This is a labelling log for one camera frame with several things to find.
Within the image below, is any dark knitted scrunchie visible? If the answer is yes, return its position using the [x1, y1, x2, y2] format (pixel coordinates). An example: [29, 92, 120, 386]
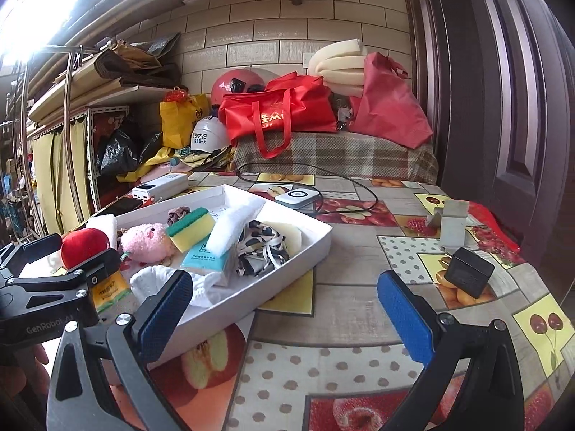
[167, 206, 190, 226]

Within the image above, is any white foam block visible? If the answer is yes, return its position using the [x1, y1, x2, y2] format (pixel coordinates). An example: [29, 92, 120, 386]
[206, 201, 263, 257]

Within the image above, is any black white patterned cloth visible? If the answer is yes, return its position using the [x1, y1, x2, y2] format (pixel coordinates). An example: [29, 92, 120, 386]
[236, 220, 290, 277]

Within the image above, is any person's hand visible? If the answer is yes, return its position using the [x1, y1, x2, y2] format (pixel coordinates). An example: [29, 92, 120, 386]
[1, 343, 50, 398]

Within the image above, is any white crumpled cloth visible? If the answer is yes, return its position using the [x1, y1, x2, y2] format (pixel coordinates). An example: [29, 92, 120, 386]
[130, 266, 224, 309]

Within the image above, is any black smartphone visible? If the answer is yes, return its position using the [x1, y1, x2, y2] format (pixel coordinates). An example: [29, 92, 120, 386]
[93, 196, 143, 217]

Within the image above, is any black charger block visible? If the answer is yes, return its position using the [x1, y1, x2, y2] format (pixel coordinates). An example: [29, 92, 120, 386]
[445, 247, 494, 299]

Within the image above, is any pink plush toy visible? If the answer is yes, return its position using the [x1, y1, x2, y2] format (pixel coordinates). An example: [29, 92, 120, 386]
[120, 223, 178, 264]

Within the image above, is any black plastic bag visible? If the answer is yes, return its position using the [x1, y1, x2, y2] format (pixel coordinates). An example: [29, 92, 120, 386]
[96, 129, 139, 176]

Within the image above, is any metal shelf rack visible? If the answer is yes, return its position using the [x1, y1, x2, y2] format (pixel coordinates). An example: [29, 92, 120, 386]
[17, 30, 183, 235]

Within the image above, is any green yellow sponge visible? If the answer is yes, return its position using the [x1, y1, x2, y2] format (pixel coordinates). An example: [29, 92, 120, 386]
[166, 207, 215, 253]

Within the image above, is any grey cardboard stand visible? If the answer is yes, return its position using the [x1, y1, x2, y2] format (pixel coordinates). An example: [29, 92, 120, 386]
[426, 199, 469, 249]

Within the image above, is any red bag beside table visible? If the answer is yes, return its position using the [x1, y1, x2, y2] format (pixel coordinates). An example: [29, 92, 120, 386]
[469, 201, 520, 254]

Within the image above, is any white cardboard tray box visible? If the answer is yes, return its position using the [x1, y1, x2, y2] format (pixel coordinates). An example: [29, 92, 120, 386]
[87, 183, 335, 369]

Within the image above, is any yellow shopping bag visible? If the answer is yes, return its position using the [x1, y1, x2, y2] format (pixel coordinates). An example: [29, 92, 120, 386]
[160, 89, 211, 149]

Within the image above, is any white helmet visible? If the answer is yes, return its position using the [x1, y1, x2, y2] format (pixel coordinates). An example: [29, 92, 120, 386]
[190, 116, 231, 153]

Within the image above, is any pale yellow foam piece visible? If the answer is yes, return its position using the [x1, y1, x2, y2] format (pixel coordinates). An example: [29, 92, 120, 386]
[264, 221, 302, 257]

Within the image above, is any small white round-button device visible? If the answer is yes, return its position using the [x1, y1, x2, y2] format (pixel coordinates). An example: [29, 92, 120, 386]
[275, 188, 321, 209]

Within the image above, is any red helmet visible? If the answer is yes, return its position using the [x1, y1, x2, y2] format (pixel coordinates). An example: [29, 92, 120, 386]
[210, 68, 265, 105]

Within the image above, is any plaid blanket cushion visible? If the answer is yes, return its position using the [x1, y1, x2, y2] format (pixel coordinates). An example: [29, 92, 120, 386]
[233, 131, 438, 184]

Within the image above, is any dark red fabric bag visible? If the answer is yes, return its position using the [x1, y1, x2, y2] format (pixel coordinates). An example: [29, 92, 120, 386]
[348, 52, 433, 149]

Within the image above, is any red tote bag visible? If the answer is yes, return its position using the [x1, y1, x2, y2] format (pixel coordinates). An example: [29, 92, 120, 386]
[218, 72, 336, 159]

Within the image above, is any brown wooden door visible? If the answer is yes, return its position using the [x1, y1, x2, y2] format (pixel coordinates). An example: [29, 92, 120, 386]
[408, 0, 574, 267]

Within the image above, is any cream foam roll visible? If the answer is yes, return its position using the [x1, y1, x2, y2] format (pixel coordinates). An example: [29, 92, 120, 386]
[307, 39, 367, 97]

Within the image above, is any black cable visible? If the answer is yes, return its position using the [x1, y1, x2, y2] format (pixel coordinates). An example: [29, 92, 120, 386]
[235, 161, 380, 215]

